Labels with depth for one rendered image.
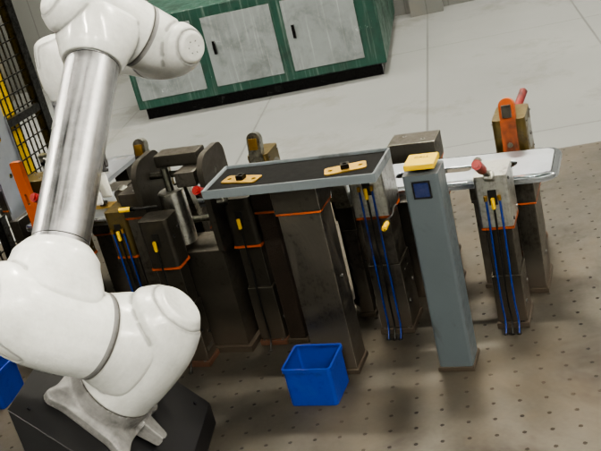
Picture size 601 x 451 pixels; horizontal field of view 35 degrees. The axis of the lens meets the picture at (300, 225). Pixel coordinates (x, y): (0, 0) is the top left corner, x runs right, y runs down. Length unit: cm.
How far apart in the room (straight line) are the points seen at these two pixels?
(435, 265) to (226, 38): 543
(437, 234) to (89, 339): 70
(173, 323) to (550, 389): 75
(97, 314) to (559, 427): 85
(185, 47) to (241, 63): 534
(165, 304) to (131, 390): 17
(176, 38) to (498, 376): 93
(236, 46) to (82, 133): 550
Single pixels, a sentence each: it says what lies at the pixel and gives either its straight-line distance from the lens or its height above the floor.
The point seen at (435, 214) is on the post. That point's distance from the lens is 183.
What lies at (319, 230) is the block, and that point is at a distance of 190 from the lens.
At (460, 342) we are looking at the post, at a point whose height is 77.
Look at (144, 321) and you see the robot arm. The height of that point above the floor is 109.
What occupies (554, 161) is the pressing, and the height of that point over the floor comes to 100.
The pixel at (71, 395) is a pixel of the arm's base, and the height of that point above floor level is 97.
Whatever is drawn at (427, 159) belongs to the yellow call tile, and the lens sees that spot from 181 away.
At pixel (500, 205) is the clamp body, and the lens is 197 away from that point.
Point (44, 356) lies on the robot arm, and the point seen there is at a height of 111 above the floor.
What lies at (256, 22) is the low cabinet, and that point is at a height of 58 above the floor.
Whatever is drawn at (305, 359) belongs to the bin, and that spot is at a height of 76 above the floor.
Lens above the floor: 178
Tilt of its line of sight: 22 degrees down
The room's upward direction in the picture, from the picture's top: 14 degrees counter-clockwise
